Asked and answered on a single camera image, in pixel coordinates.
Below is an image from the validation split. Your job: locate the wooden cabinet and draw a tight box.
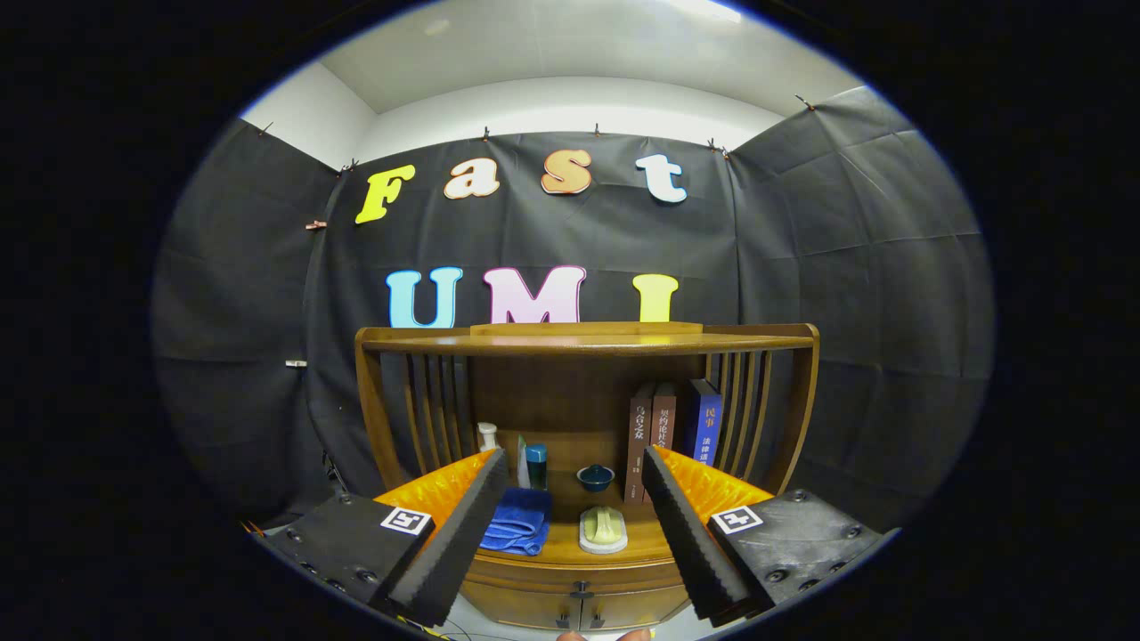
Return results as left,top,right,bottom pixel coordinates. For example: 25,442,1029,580
354,322,820,631

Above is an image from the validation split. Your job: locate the blue book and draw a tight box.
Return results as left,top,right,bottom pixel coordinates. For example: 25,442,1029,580
681,379,724,467

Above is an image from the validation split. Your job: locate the green soap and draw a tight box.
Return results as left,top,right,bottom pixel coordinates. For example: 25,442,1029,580
579,506,629,555

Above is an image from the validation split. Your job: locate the wooden cabinet door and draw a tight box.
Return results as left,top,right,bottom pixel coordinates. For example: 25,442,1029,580
468,592,580,631
581,592,691,629

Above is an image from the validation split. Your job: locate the wooden countertop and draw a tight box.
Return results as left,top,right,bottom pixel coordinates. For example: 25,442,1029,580
472,463,687,567

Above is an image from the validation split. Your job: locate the dark brown book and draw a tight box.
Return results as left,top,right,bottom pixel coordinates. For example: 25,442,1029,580
623,385,657,506

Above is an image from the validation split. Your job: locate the black backdrop cloth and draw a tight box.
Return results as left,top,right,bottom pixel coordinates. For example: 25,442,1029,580
151,86,994,535

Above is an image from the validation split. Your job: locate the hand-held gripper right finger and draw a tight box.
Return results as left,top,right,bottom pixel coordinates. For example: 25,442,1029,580
641,445,892,624

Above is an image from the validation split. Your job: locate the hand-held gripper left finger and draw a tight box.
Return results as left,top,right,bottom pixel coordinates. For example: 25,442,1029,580
267,448,509,627

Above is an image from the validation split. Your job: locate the wooden drawer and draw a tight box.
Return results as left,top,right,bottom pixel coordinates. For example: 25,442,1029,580
463,561,691,606

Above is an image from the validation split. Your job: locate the blue folded towel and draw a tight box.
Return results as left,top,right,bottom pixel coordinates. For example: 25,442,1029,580
479,487,553,556

